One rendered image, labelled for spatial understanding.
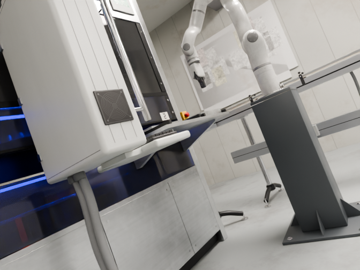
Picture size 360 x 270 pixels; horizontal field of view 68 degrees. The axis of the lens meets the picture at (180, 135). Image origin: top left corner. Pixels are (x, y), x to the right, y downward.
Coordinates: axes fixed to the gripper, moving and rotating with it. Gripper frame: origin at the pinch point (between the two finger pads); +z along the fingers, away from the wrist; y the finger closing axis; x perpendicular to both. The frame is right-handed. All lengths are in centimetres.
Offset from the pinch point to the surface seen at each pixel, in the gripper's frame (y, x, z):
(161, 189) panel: 37, -35, 55
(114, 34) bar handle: 87, 20, -13
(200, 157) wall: -245, -191, 57
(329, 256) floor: 24, 42, 110
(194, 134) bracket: 0.5, -21.0, 28.8
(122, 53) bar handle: 87, 20, -5
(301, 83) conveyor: -82, 41, 20
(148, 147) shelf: 88, 16, 31
